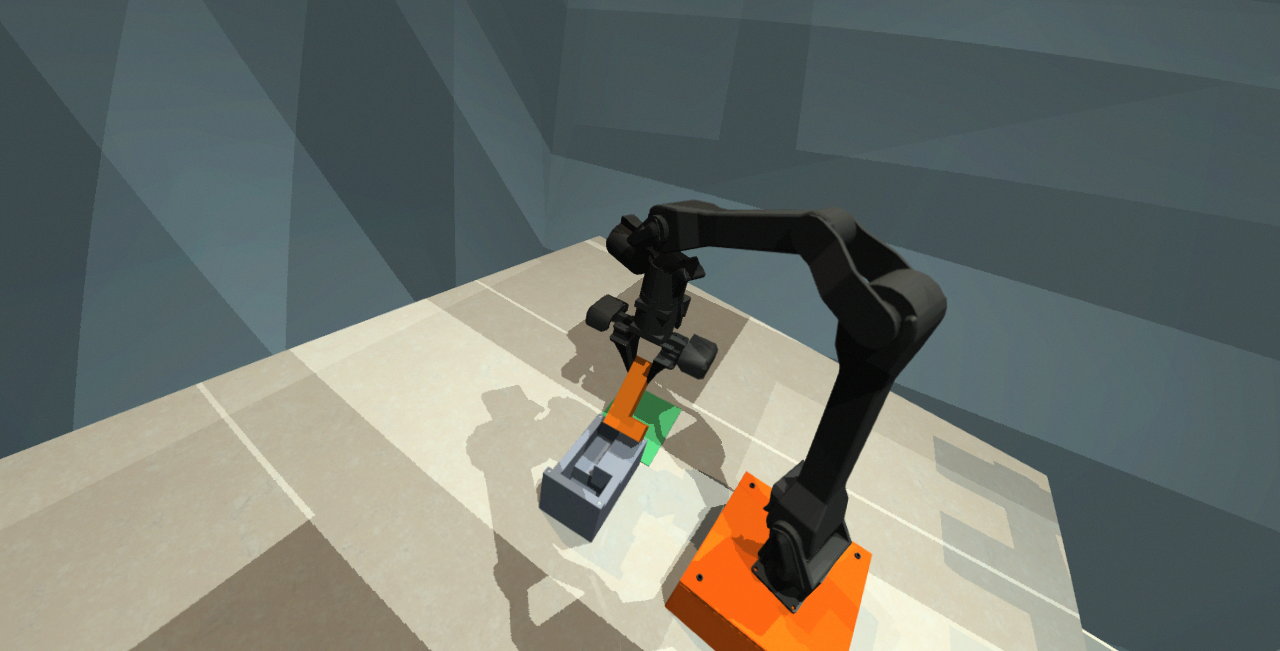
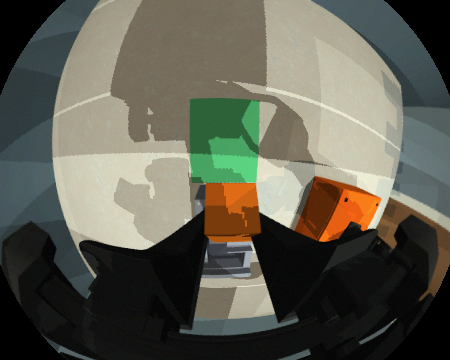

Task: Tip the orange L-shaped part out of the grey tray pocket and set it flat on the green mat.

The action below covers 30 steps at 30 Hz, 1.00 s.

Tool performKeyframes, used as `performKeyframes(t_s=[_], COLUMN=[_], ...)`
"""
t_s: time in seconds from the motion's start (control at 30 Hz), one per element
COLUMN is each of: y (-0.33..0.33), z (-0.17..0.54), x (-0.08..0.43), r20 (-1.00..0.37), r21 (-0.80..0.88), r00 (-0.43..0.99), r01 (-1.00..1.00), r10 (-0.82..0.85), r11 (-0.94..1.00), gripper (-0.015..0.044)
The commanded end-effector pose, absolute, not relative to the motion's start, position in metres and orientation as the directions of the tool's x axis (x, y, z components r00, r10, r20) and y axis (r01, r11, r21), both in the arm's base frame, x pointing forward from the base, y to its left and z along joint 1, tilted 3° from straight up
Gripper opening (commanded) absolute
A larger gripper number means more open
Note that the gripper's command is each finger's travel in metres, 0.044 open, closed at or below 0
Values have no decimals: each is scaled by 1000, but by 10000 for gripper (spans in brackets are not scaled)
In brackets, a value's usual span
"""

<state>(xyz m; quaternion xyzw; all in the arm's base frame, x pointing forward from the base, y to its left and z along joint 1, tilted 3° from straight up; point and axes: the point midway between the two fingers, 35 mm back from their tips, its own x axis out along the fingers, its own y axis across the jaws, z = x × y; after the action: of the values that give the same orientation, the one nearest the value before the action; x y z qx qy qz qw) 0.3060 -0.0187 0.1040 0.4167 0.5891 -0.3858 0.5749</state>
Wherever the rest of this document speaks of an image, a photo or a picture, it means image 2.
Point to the orange l-shaped part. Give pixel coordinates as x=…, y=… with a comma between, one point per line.
x=231, y=212

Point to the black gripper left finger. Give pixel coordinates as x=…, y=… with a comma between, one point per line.
x=170, y=269

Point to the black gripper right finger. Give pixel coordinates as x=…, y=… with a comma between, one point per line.
x=294, y=265

